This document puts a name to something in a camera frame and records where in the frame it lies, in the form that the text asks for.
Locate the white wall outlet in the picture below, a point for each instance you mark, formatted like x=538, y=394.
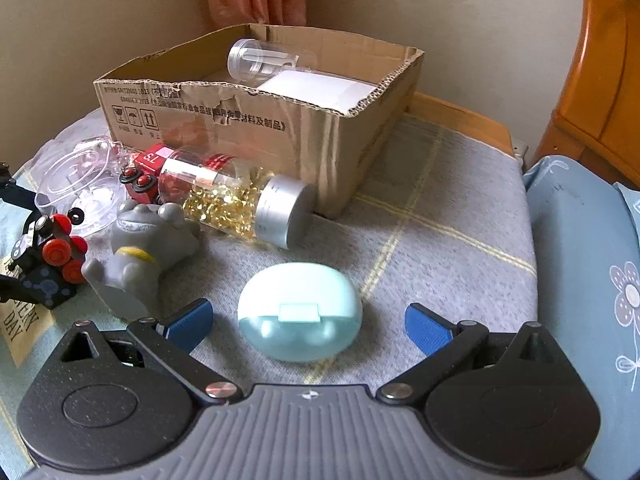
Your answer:
x=520, y=149

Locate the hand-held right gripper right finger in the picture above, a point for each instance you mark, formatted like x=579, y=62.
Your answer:
x=425, y=327

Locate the grey cat figurine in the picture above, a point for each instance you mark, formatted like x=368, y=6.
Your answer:
x=130, y=260

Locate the beige printed cloth tag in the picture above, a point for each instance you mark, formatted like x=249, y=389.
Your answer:
x=20, y=330

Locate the brown cardboard box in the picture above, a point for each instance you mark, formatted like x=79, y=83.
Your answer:
x=300, y=150

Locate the orange wooden cabinet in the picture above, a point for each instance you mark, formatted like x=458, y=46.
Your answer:
x=605, y=60

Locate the round clear plastic jar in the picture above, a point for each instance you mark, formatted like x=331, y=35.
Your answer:
x=250, y=60

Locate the white paper box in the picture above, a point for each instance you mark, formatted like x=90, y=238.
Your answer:
x=320, y=90

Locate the square clear plastic jar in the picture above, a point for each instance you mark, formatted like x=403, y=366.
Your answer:
x=75, y=175

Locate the light blue oval case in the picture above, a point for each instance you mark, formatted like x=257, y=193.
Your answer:
x=300, y=305

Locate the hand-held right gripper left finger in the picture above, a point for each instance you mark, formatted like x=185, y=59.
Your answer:
x=192, y=322

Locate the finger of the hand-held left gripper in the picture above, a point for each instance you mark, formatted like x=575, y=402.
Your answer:
x=20, y=200
x=12, y=287

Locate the blue floral pillow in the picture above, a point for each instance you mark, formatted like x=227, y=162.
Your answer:
x=580, y=260

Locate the red wooden toy train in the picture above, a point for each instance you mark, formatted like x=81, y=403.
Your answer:
x=150, y=160

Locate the silver-capped bottle of gold capsules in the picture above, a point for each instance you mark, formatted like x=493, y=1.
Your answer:
x=280, y=210

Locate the black toy train red wheels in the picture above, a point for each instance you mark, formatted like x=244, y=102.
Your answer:
x=45, y=280

